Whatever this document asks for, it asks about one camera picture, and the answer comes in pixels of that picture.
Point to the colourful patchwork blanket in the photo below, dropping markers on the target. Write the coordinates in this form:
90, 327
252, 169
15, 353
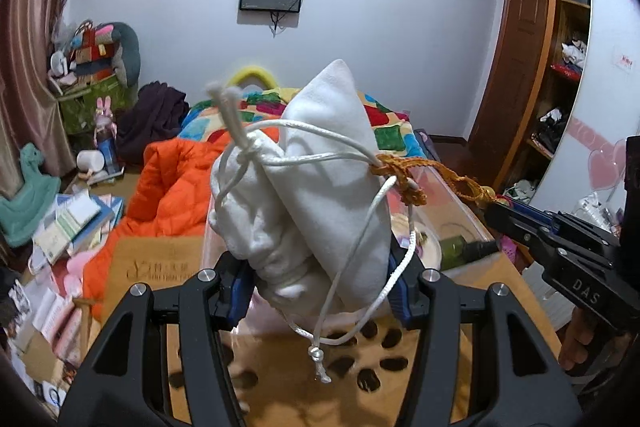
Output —
393, 131

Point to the orange down jacket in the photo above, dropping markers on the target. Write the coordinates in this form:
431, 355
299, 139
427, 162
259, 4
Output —
171, 199

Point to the person's right hand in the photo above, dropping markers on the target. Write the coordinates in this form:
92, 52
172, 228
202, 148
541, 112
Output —
578, 336

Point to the dark green bottle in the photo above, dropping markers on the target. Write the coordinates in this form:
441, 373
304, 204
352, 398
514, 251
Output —
457, 251

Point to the wooden wardrobe shelf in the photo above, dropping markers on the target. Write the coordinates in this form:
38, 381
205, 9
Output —
531, 90

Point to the white mug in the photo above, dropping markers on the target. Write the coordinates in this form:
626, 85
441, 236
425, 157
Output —
90, 161

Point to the green storage box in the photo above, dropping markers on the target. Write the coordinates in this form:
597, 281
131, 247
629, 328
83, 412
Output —
78, 106

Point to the yellow bed headboard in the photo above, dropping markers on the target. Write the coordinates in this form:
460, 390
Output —
261, 75

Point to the grey plush pillow pile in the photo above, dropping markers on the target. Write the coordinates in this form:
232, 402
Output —
98, 52

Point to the white drawstring pouch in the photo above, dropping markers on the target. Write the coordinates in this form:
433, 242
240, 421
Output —
302, 198

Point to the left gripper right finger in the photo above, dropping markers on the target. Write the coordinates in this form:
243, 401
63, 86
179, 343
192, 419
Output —
480, 359

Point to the stack of books and papers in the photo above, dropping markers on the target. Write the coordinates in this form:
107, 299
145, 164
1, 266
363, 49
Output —
74, 223

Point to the pink striped curtain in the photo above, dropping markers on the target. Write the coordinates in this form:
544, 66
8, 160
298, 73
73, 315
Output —
29, 111

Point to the yellow lidded round tub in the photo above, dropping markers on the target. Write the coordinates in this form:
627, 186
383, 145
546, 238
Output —
420, 241

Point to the teal plush dinosaur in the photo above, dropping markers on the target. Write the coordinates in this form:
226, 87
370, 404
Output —
21, 215

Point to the pink bunny figure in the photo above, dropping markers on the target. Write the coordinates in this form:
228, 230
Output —
104, 121

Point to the clear plastic storage bin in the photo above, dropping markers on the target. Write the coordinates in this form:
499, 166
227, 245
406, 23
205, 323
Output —
445, 215

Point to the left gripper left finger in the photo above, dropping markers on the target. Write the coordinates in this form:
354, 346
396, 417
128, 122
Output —
124, 381

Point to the dark purple clothing heap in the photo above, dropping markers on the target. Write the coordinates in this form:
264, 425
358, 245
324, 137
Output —
156, 116

